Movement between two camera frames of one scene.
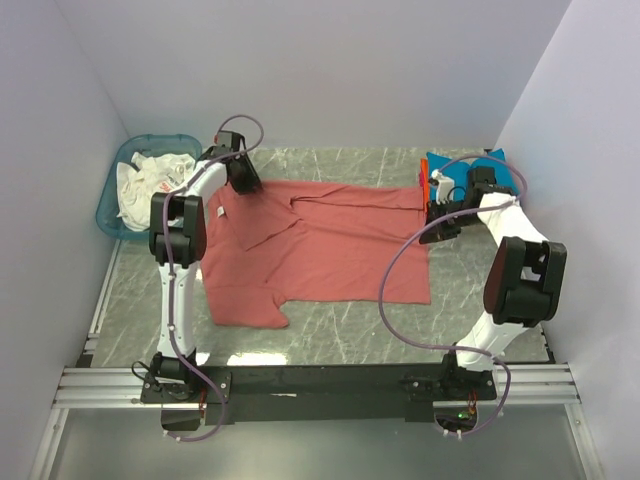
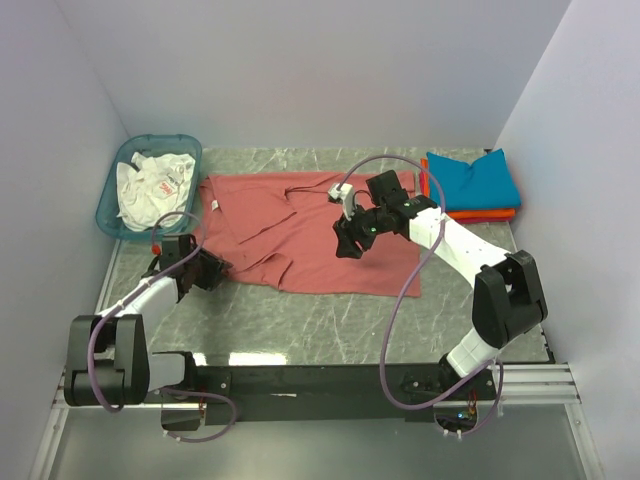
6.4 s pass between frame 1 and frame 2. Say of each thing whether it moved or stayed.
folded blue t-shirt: stayed
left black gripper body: moved
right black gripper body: moved
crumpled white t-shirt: stayed
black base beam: stayed
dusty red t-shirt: moved
